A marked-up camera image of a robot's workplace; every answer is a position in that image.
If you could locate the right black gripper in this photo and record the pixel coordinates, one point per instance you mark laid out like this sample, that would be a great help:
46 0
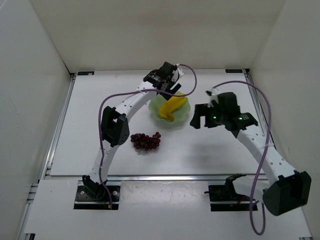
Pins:
203 115

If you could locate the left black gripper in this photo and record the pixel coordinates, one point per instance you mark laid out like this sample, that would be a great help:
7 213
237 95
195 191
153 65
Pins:
169 88

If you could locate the yellow fake banana bunch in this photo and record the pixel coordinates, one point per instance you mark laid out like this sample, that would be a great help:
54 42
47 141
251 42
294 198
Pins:
169 106

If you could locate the purple fake grape bunch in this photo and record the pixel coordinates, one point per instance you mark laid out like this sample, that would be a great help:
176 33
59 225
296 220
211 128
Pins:
145 142

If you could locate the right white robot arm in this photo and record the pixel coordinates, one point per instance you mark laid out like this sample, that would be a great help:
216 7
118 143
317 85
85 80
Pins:
289 189

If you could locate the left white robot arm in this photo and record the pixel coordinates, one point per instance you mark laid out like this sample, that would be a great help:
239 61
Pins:
113 124

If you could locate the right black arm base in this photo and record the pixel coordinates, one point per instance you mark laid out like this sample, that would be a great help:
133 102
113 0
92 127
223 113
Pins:
223 200

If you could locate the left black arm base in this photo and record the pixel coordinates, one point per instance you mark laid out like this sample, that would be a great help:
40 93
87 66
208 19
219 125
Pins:
86 200

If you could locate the green scalloped fruit bowl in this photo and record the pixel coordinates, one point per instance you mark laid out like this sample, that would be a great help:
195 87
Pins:
180 115

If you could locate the right black corner bracket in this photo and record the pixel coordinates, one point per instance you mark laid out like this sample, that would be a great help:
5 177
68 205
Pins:
234 71

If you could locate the black corner bracket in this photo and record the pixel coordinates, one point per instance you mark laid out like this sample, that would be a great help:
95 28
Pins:
234 71
85 73

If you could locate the right aluminium rail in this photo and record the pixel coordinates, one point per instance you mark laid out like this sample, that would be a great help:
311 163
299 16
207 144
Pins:
256 101

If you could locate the aluminium rail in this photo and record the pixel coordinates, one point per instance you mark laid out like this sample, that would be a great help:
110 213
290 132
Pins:
118 178
256 101
47 162

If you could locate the left black corner bracket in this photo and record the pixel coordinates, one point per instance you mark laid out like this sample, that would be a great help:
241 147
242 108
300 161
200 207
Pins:
85 73

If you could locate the front aluminium rail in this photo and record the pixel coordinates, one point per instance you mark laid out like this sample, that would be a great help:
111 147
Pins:
118 178

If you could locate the left aluminium rail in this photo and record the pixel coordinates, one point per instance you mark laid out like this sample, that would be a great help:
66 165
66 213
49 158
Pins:
47 162

